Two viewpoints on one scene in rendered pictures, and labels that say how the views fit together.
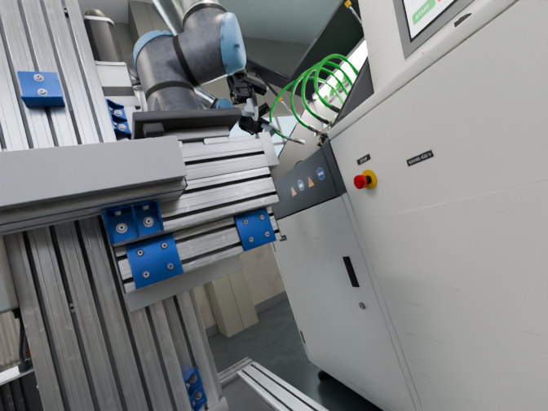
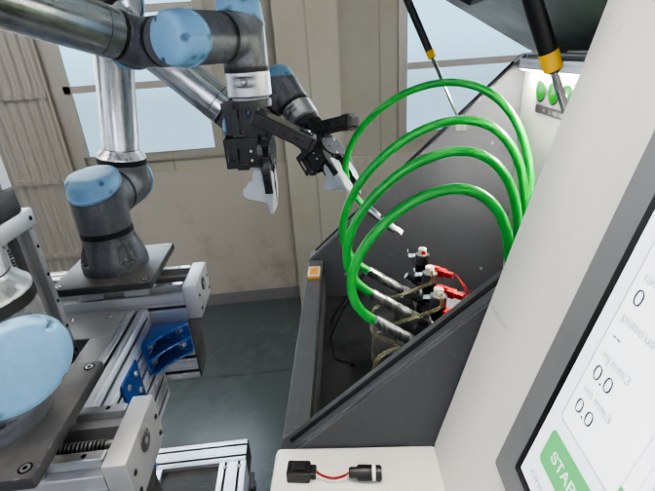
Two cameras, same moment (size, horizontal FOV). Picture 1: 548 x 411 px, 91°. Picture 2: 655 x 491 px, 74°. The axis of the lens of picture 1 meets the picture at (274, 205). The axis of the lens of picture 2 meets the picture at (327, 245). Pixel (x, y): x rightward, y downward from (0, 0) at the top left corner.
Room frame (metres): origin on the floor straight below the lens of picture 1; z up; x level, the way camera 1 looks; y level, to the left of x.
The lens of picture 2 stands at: (0.42, -0.50, 1.49)
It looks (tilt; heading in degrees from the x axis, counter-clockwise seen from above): 24 degrees down; 28
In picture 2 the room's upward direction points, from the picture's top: 4 degrees counter-clockwise
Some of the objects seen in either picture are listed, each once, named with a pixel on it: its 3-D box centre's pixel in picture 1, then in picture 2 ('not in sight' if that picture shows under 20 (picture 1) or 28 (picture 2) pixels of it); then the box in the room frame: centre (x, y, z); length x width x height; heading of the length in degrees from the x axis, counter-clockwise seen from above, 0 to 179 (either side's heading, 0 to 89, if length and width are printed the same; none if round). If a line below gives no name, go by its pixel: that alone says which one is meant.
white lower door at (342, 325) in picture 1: (321, 294); not in sight; (1.10, -0.07, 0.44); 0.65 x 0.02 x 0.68; 25
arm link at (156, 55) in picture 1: (165, 69); not in sight; (0.62, 0.15, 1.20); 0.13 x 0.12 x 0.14; 84
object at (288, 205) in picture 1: (292, 193); (312, 352); (1.11, -0.09, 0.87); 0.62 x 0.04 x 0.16; 25
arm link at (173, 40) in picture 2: not in sight; (187, 39); (0.98, 0.00, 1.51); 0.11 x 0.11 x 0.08; 84
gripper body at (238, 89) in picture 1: (240, 88); (250, 133); (1.08, -0.02, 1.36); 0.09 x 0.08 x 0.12; 115
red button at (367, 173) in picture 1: (363, 180); not in sight; (0.68, -0.24, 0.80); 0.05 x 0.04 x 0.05; 25
